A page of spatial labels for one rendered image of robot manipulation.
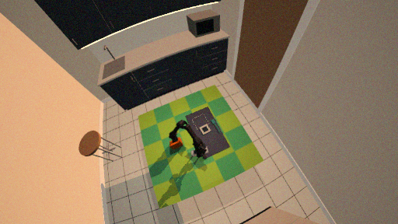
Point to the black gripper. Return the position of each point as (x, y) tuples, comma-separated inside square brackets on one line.
[(199, 154)]

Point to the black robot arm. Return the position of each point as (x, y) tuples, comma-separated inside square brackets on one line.
[(197, 143)]

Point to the beige square tile with dark centre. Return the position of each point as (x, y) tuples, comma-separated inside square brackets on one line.
[(205, 129)]

